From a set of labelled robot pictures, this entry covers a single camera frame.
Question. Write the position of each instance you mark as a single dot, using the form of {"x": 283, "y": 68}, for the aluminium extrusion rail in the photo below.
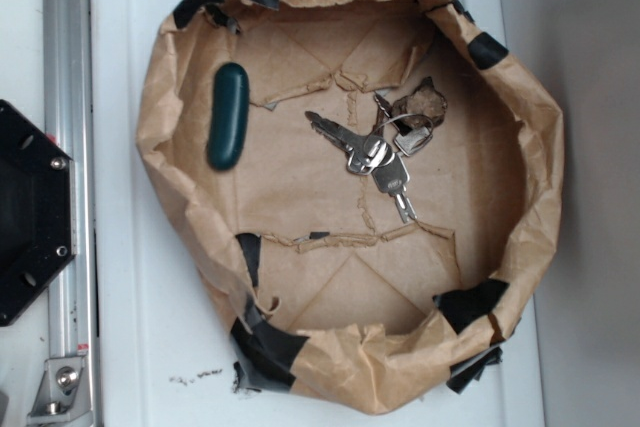
{"x": 71, "y": 296}

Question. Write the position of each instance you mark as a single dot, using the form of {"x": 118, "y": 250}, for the black octagonal mount plate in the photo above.
{"x": 36, "y": 212}

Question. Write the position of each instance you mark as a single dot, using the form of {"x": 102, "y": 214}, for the metal corner bracket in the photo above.
{"x": 63, "y": 397}

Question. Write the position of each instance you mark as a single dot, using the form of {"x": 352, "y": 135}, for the small silver key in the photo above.
{"x": 412, "y": 142}

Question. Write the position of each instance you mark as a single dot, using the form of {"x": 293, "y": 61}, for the brown crumpled debris piece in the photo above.
{"x": 424, "y": 106}

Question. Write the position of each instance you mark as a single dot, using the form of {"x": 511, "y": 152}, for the dark green plastic pickle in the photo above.
{"x": 229, "y": 116}

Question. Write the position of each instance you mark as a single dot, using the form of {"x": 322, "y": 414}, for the brown paper bag tray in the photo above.
{"x": 324, "y": 290}

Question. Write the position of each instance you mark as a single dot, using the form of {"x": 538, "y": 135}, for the silver key pointing left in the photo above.
{"x": 349, "y": 142}

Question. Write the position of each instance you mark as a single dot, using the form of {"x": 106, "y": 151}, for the silver key pointing down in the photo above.
{"x": 392, "y": 179}

